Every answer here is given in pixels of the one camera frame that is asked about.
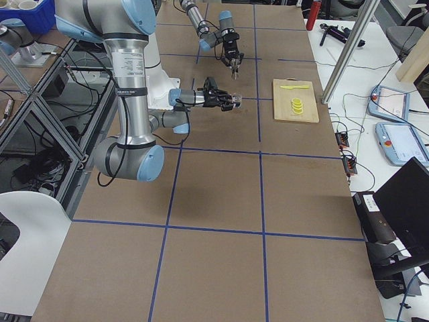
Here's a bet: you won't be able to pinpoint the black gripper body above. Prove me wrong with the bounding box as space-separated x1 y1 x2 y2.
222 40 244 66
202 88 225 107

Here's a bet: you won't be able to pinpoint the clear glass beaker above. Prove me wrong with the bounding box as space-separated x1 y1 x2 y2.
231 93 242 109

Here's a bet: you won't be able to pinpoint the steel jigger measuring cup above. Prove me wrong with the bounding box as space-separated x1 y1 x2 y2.
231 66 239 81

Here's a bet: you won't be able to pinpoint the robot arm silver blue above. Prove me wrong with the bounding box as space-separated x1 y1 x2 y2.
180 1 244 80
55 1 241 182

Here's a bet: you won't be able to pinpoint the wooden cutting board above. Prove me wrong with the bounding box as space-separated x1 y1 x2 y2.
273 78 319 123

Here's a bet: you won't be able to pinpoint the yellow plastic knife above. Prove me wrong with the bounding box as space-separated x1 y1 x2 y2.
280 85 310 90

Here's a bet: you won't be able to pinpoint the lemon slices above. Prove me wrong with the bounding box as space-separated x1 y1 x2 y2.
291 97 304 115

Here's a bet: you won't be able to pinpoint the red bottle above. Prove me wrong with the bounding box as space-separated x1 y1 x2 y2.
306 0 322 31

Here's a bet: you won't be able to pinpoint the black handheld tool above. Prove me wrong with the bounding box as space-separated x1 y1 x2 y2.
319 23 352 46

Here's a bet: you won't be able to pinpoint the far teach pendant tablet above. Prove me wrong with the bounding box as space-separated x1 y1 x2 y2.
367 85 410 122

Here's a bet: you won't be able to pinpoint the teach pendant tablet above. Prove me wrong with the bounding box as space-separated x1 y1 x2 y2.
375 122 428 167
367 85 410 122

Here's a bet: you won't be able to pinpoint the near teach pendant tablet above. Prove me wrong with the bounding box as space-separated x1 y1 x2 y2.
375 122 428 167

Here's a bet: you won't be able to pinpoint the blue storage bin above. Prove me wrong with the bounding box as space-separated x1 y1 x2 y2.
1 0 56 34

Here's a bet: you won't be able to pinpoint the black box with label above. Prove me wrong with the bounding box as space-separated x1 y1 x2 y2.
353 191 396 245

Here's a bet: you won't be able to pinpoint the black monitor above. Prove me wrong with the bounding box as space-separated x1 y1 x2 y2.
374 157 429 256

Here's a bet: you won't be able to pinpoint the white curved chair panel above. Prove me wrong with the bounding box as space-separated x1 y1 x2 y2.
1 191 71 316

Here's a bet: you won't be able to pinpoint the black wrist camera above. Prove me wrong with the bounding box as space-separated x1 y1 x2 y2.
204 76 218 91

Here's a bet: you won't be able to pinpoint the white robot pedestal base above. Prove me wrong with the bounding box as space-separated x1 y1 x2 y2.
143 33 180 111

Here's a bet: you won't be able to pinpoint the aluminium frame post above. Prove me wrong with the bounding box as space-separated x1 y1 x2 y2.
321 0 380 104

